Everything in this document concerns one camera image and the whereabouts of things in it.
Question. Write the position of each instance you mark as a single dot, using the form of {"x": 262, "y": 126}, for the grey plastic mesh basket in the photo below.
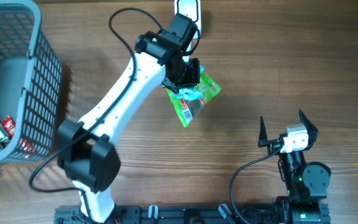
{"x": 31, "y": 80}

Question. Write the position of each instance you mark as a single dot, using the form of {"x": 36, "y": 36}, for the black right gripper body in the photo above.
{"x": 272, "y": 143}

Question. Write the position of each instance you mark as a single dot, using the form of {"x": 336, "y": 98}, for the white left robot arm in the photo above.
{"x": 87, "y": 151}

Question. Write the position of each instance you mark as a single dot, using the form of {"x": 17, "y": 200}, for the white barcode scanner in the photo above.
{"x": 191, "y": 9}

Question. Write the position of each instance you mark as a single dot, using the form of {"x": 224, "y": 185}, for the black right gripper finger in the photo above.
{"x": 310, "y": 127}
{"x": 263, "y": 139}

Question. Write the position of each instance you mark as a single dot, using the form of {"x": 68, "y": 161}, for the red snack stick packet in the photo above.
{"x": 9, "y": 125}

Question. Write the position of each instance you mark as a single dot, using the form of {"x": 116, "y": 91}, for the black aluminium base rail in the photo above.
{"x": 191, "y": 214}

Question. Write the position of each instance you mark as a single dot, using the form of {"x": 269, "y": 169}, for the green gummy candy bag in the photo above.
{"x": 187, "y": 110}

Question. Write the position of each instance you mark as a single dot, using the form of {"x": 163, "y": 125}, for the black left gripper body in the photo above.
{"x": 183, "y": 76}

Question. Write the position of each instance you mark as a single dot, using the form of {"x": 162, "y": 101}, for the light teal wipes packet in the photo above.
{"x": 190, "y": 94}

